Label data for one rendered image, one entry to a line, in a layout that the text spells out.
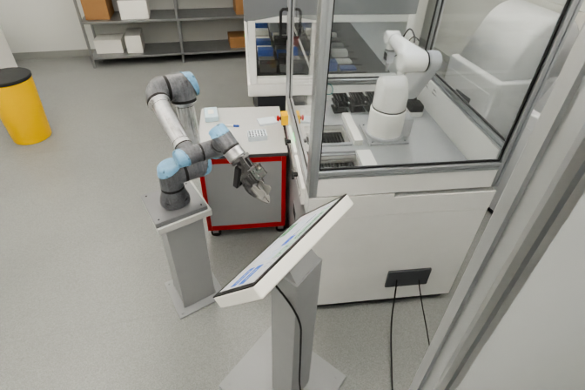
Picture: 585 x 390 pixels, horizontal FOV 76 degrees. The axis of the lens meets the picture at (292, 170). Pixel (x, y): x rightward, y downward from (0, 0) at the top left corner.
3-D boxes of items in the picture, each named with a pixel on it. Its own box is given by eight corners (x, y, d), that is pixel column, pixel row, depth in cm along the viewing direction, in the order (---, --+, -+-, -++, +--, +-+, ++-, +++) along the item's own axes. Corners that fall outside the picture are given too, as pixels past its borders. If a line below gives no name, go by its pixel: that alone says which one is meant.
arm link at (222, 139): (219, 126, 154) (225, 118, 147) (236, 148, 155) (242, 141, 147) (205, 136, 151) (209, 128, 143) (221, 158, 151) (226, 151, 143)
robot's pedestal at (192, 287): (180, 319, 227) (156, 231, 181) (164, 284, 247) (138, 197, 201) (225, 297, 241) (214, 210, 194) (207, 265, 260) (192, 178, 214)
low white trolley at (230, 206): (208, 240, 278) (194, 156, 232) (211, 186, 327) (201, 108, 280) (286, 235, 284) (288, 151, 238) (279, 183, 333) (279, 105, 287)
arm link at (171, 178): (156, 183, 192) (151, 160, 185) (182, 175, 199) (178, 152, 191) (164, 195, 184) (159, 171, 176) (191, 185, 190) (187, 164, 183)
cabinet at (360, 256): (299, 314, 232) (306, 221, 184) (283, 202, 313) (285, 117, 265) (447, 300, 243) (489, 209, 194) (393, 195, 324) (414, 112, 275)
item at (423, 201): (306, 219, 185) (308, 198, 176) (285, 117, 265) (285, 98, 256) (488, 207, 195) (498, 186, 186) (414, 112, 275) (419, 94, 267)
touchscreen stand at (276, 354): (218, 387, 197) (192, 261, 135) (273, 325, 226) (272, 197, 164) (295, 459, 174) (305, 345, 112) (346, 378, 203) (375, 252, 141)
